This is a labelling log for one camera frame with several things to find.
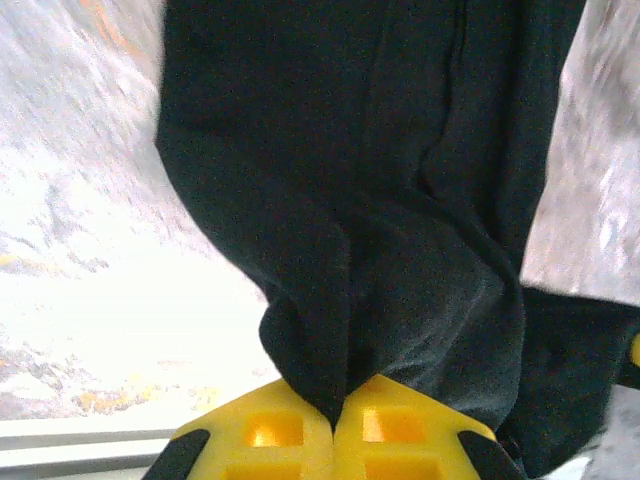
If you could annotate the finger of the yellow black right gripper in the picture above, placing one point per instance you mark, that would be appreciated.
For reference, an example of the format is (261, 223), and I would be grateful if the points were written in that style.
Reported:
(636, 350)

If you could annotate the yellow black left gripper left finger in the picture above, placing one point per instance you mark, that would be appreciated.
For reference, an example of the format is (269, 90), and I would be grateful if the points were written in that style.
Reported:
(270, 435)

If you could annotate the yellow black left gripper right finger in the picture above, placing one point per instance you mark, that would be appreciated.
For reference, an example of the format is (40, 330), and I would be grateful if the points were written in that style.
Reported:
(395, 430)

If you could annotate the black t-shirt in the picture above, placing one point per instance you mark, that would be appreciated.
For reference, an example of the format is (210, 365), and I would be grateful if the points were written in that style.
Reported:
(350, 175)

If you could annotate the aluminium mounting rail beam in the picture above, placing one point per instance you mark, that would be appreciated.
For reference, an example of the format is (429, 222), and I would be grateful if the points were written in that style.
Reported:
(75, 442)

